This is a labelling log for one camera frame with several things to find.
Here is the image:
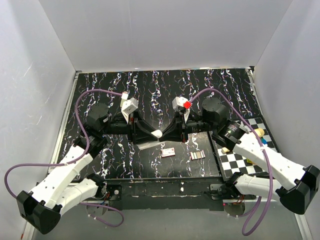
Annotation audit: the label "wooden peg doll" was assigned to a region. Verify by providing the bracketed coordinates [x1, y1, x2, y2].
[220, 127, 266, 154]

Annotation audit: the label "aluminium mounting rail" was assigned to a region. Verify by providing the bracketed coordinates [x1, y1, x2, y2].
[22, 180, 313, 238]

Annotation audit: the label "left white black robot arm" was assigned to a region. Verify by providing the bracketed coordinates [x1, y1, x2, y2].
[16, 102, 162, 235]

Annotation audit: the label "silver staple strips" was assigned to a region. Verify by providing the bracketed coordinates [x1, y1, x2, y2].
[190, 150, 206, 161]

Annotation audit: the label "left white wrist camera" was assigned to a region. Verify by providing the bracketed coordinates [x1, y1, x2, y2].
[120, 91, 139, 123]

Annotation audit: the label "red white staple box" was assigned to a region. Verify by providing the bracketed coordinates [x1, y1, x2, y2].
[161, 147, 176, 158]

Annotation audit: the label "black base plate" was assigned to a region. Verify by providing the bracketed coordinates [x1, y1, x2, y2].
[77, 177, 256, 212]

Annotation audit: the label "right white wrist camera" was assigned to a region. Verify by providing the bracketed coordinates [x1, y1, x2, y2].
[172, 96, 191, 123]

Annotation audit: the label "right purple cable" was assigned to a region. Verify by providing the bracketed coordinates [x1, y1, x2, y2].
[189, 87, 274, 236]

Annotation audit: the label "blue toy brick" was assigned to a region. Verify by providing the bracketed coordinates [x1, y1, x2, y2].
[260, 137, 268, 146]

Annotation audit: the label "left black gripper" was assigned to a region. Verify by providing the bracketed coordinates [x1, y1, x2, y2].
[100, 108, 158, 143]

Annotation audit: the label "white black stapler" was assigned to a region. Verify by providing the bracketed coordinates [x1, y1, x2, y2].
[137, 141, 165, 150]

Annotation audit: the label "black white checkered board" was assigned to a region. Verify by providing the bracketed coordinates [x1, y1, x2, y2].
[211, 116, 280, 181]

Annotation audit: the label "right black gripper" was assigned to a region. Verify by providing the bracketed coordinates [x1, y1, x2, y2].
[159, 112, 215, 144]

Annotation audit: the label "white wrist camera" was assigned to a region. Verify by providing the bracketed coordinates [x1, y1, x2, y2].
[120, 91, 139, 123]
[172, 96, 191, 123]

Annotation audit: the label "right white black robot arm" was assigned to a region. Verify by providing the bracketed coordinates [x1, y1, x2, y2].
[159, 96, 320, 215]

